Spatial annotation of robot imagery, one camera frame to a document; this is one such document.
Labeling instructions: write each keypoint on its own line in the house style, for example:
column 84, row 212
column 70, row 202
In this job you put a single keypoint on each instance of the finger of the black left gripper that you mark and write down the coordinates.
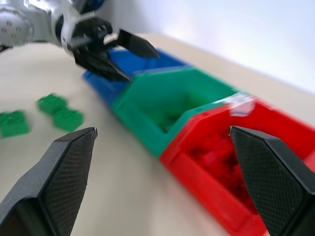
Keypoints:
column 139, row 45
column 113, row 67

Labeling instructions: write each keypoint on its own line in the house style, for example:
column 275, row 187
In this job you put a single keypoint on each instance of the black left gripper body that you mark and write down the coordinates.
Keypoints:
column 94, row 41

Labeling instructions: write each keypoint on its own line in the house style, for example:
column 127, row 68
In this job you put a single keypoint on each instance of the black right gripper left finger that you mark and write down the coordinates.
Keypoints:
column 61, row 177

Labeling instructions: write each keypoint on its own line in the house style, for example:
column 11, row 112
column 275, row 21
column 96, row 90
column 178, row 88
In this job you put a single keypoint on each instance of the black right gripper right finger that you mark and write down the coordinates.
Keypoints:
column 270, row 177

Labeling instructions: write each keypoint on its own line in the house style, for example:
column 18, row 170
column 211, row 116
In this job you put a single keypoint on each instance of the blue plastic bin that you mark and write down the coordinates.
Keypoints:
column 137, row 61

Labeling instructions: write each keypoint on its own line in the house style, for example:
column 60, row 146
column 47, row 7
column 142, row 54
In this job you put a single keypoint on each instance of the green plastic bin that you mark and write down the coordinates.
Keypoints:
column 147, row 98

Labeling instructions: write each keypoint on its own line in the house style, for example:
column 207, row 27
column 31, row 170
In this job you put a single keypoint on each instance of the red toy block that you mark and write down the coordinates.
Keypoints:
column 216, row 157

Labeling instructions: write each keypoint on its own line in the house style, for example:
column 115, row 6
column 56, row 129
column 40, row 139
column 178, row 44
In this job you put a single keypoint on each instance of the green toy block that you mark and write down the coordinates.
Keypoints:
column 14, row 124
column 69, row 119
column 50, row 103

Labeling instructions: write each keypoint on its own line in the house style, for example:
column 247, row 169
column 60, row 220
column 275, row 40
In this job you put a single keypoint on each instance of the red plastic bin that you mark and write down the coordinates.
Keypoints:
column 204, row 177

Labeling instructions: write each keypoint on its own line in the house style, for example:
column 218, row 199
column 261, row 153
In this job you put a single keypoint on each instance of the white sticker label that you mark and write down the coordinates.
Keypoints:
column 242, row 104

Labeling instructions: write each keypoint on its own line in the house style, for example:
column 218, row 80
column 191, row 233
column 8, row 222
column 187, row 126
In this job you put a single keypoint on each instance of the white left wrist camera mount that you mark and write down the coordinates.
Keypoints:
column 67, row 29

